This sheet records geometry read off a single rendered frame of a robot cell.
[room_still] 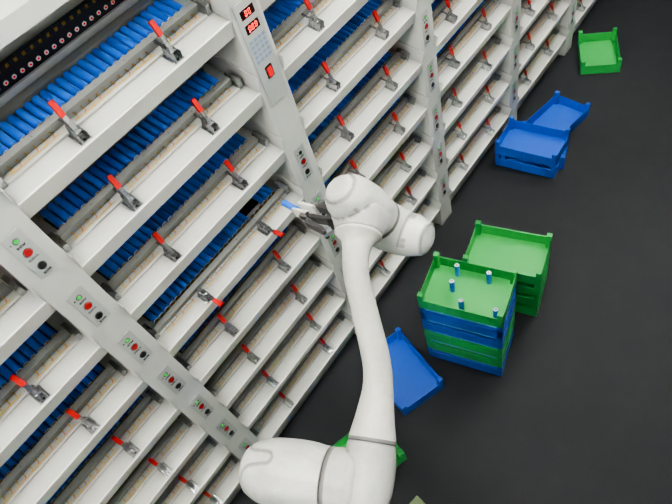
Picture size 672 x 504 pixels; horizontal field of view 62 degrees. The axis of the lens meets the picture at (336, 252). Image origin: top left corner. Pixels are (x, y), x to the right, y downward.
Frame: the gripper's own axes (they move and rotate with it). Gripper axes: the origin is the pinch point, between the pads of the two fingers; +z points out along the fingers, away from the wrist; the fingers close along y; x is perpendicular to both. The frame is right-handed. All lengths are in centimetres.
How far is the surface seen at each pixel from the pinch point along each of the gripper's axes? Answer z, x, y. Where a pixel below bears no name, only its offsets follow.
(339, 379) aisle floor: 35, 100, 10
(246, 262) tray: 15.8, 8.3, 17.0
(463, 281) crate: -10, 69, -35
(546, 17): 33, 63, -204
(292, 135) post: 9.9, -13.1, -14.9
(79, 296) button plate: 7, -26, 55
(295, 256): 22.5, 26.7, -0.1
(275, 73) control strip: 4.6, -32.2, -16.5
